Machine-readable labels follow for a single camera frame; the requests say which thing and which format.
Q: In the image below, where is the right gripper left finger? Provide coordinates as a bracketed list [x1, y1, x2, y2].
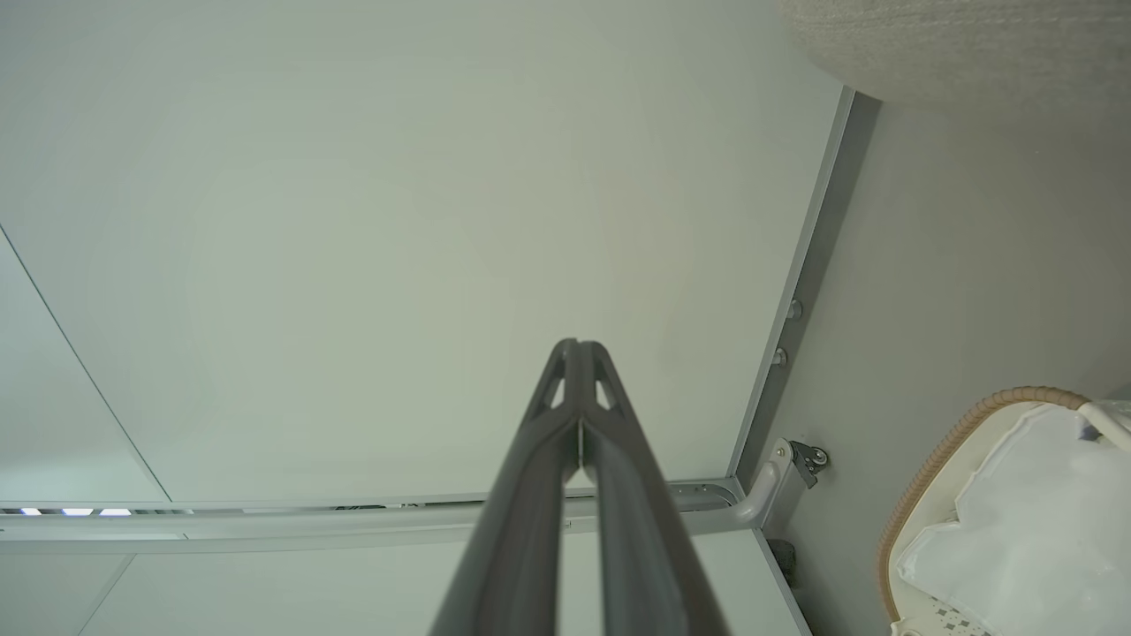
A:
[430, 338, 582, 636]

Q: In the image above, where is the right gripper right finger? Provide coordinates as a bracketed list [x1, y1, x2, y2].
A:
[581, 340, 731, 636]

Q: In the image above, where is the wicker laundry basket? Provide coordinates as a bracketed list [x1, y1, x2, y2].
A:
[877, 385, 1094, 625]

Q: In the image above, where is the wicker-rimmed laundry basket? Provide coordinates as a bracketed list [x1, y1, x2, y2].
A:
[886, 400, 1131, 636]

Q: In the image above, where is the grey curved partition foot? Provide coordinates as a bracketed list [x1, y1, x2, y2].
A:
[729, 437, 796, 531]

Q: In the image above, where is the black partition caster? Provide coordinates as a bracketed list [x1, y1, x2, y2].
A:
[789, 440, 831, 488]

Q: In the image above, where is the white cloth garment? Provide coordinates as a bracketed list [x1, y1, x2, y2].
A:
[895, 405, 1131, 630]

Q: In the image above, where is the grey fabric sofa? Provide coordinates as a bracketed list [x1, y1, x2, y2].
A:
[778, 0, 1131, 120]

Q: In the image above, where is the grey partition base rail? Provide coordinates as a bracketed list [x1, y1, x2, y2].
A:
[726, 87, 883, 482]

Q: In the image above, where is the white basket handle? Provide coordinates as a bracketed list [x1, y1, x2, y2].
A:
[1076, 400, 1131, 453]

